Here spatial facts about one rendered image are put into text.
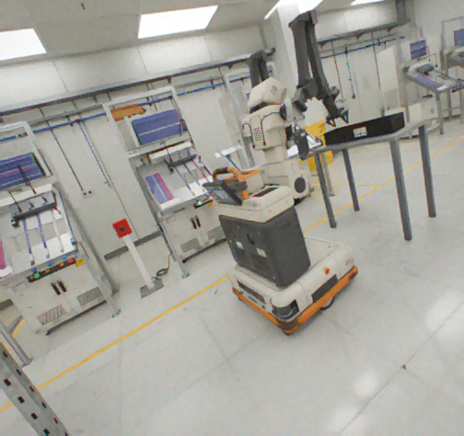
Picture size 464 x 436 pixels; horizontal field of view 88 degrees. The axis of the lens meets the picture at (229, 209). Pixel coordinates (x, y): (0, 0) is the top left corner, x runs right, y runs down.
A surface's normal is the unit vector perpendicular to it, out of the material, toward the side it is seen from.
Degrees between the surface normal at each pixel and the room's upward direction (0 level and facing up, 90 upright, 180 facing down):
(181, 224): 90
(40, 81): 90
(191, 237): 90
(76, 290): 90
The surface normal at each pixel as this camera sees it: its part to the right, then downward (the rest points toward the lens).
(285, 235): 0.49, 0.07
